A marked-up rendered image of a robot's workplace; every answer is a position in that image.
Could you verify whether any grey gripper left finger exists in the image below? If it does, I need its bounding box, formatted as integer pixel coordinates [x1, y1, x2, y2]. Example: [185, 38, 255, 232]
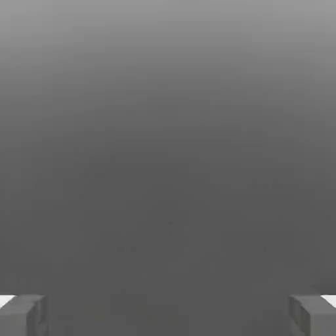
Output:
[0, 293, 49, 336]

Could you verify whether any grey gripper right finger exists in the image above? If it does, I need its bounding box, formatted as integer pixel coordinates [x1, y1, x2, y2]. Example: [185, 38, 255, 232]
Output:
[287, 293, 336, 336]

